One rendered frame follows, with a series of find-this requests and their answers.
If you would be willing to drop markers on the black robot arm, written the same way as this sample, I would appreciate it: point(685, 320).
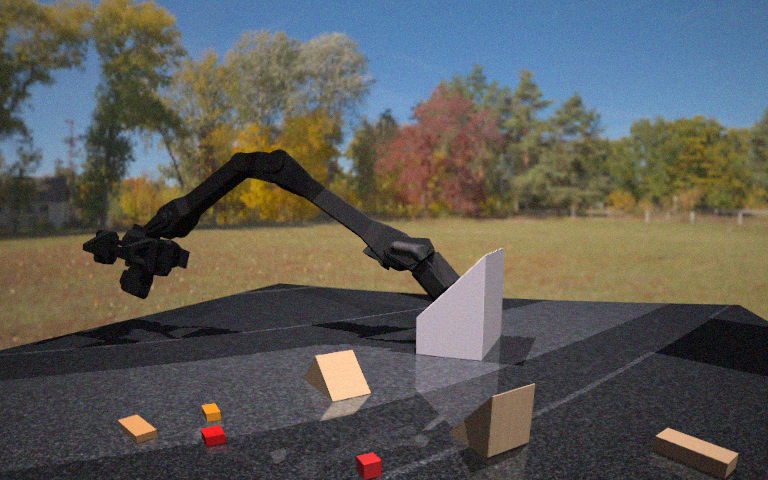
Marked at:
point(389, 246)

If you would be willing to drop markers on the orange rectangular block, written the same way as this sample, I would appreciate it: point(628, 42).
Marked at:
point(137, 428)

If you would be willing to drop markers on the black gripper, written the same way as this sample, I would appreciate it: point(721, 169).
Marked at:
point(152, 256)

